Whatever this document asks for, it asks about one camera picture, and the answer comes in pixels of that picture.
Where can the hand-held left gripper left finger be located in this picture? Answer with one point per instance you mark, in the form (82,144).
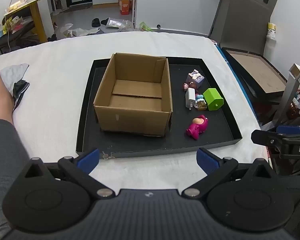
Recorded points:
(88,162)

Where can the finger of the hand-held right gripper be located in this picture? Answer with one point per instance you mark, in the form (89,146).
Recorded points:
(265,137)

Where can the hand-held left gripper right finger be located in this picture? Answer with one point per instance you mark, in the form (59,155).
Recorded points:
(208,162)

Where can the black shallow tray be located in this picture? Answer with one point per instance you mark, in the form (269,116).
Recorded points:
(195,145)

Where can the magenta figure toy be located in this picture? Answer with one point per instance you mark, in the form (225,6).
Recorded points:
(197,127)

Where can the amber toy bottle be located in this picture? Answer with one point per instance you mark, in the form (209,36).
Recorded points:
(201,105)

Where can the green house-shaped toy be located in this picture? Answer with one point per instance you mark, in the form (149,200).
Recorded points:
(212,98)

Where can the pastel pink blue small toy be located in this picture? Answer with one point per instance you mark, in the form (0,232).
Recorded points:
(199,96)

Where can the white charger plug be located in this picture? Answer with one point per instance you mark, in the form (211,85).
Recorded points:
(190,97)

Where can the black framed board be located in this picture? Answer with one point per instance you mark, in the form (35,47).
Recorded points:
(255,72)

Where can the brown figure toy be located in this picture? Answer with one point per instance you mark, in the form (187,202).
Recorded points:
(187,86)

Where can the purple bunny cube toy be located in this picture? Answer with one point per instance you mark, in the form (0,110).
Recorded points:
(196,78)

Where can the person's left leg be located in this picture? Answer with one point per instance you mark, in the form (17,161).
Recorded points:
(5,142)

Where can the black cloth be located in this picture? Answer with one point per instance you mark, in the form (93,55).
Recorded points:
(19,90)

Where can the yellow white packet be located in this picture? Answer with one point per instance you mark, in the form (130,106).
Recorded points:
(271,31)

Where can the grey cloth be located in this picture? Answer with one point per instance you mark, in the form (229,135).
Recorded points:
(12,76)

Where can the grey door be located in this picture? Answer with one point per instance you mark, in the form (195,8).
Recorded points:
(240,15)

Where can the white plastic bags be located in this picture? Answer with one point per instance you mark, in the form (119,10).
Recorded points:
(75,31)

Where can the black cap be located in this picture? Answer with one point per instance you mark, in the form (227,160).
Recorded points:
(95,22)

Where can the black backpack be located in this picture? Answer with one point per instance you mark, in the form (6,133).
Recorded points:
(17,40)

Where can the silver foil bag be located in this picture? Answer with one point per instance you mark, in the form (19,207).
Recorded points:
(115,23)

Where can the green plastic bag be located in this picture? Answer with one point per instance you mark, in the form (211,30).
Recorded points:
(146,27)

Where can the yellow table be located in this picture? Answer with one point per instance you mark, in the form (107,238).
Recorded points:
(37,12)

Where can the orange cardboard box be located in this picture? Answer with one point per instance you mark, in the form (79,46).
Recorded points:
(125,5)

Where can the grey metal frame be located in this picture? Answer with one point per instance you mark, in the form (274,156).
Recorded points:
(290,92)

